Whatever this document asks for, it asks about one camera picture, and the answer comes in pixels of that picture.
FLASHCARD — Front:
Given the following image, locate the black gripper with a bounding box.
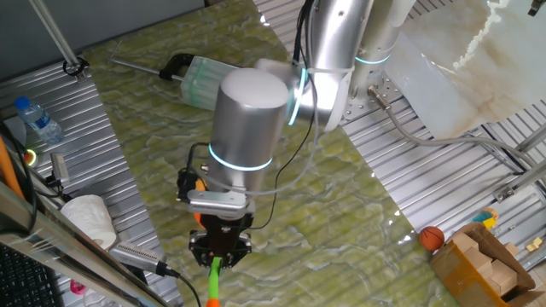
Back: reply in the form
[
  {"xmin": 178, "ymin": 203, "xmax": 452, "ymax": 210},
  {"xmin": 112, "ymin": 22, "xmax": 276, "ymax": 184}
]
[{"xmin": 189, "ymin": 211, "xmax": 254, "ymax": 269}]

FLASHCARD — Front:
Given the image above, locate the aluminium frame rail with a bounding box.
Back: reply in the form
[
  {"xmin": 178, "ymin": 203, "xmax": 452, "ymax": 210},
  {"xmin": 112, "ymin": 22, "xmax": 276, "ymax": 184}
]
[{"xmin": 0, "ymin": 181, "xmax": 172, "ymax": 307}]

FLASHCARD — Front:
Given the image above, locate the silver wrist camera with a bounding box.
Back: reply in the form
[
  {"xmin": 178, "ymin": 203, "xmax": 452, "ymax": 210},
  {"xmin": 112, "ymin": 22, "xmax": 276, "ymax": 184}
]
[{"xmin": 186, "ymin": 189, "xmax": 258, "ymax": 222}]

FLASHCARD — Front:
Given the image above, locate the clear water bottle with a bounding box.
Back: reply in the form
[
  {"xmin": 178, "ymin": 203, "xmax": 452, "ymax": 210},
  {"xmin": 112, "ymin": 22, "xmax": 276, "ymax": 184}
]
[{"xmin": 14, "ymin": 96, "xmax": 66, "ymax": 145}]

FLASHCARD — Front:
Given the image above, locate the red round button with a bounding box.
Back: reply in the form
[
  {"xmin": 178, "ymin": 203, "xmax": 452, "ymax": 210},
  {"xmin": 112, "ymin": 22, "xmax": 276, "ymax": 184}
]
[{"xmin": 22, "ymin": 148, "xmax": 39, "ymax": 169}]

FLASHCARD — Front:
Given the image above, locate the small toy basketball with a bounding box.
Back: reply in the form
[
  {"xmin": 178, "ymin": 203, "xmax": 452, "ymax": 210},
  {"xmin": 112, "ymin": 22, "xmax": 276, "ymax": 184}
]
[{"xmin": 418, "ymin": 225, "xmax": 446, "ymax": 253}]

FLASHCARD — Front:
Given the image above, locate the black keyboard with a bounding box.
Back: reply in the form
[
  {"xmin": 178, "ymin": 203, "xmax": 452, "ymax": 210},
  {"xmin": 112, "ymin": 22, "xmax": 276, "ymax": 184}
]
[{"xmin": 0, "ymin": 245, "xmax": 57, "ymax": 307}]

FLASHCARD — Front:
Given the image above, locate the brown cardboard box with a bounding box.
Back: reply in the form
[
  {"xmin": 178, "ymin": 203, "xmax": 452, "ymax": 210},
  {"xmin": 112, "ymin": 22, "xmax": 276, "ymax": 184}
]
[{"xmin": 429, "ymin": 221, "xmax": 546, "ymax": 307}]

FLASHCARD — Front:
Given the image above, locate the green marble pattern mat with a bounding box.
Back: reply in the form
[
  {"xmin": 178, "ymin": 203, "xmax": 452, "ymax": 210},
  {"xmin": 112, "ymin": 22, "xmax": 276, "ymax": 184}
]
[{"xmin": 83, "ymin": 0, "xmax": 462, "ymax": 307}]

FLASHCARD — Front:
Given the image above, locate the ribbed silver depth camera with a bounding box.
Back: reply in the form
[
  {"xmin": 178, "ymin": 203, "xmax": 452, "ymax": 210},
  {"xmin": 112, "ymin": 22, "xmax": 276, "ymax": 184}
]
[{"xmin": 108, "ymin": 240, "xmax": 167, "ymax": 277}]

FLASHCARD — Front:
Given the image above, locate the translucent plastic box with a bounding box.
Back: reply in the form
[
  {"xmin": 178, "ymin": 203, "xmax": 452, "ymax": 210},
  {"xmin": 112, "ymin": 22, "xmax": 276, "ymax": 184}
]
[{"xmin": 179, "ymin": 55, "xmax": 240, "ymax": 113}]

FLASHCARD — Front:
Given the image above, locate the white cloth cover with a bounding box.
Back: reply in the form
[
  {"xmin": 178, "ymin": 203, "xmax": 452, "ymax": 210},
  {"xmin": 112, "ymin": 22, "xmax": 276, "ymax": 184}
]
[{"xmin": 383, "ymin": 0, "xmax": 546, "ymax": 141}]

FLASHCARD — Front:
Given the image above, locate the white toilet paper roll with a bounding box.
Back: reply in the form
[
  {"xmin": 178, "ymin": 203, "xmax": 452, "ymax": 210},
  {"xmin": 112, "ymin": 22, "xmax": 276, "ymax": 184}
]
[{"xmin": 59, "ymin": 194, "xmax": 118, "ymax": 251}]

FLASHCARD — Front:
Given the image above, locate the aluminium frame bar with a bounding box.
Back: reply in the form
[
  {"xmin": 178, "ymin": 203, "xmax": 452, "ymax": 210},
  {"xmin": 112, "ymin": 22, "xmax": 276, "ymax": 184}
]
[
  {"xmin": 514, "ymin": 123, "xmax": 546, "ymax": 154},
  {"xmin": 493, "ymin": 159, "xmax": 546, "ymax": 204}
]

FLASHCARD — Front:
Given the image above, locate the thick grey cable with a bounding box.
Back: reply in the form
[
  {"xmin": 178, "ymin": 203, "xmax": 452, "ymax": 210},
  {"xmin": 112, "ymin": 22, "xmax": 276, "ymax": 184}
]
[{"xmin": 366, "ymin": 84, "xmax": 539, "ymax": 172}]

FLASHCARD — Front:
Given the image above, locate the orange pole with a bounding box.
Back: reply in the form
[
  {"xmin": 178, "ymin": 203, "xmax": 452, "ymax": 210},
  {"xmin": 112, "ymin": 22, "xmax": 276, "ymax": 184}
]
[{"xmin": 0, "ymin": 136, "xmax": 25, "ymax": 200}]

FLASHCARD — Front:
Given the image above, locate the black usb cable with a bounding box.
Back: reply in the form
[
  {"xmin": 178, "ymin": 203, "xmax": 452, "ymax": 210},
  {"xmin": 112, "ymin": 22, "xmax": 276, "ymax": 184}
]
[{"xmin": 160, "ymin": 263, "xmax": 202, "ymax": 307}]

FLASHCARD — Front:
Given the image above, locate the orange shovel with green handle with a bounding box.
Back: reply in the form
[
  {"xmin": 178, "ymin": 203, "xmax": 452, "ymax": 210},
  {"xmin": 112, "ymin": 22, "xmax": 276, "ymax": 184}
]
[{"xmin": 193, "ymin": 211, "xmax": 224, "ymax": 307}]

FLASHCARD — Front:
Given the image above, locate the thin metal pole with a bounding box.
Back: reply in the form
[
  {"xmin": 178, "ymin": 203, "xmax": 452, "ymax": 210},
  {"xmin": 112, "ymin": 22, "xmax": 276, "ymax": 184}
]
[{"xmin": 28, "ymin": 0, "xmax": 87, "ymax": 84}]

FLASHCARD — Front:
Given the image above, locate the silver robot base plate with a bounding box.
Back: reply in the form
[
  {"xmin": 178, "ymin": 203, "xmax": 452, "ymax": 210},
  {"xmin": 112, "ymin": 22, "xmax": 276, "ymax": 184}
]
[{"xmin": 340, "ymin": 70, "xmax": 406, "ymax": 125}]

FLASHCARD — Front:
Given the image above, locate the small silver camera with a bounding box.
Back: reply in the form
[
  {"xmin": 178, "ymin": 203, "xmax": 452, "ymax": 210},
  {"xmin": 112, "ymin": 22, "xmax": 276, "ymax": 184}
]
[{"xmin": 49, "ymin": 152, "xmax": 71, "ymax": 188}]

